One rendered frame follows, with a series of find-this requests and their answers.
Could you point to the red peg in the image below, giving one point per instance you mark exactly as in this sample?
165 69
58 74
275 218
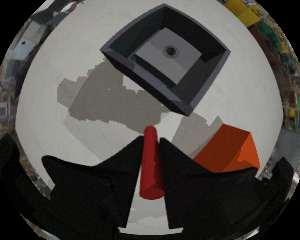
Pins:
152 187

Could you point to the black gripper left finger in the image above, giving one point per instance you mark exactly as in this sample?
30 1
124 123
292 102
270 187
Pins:
111 182

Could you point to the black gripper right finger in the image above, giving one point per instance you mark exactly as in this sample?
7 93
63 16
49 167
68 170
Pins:
189 186

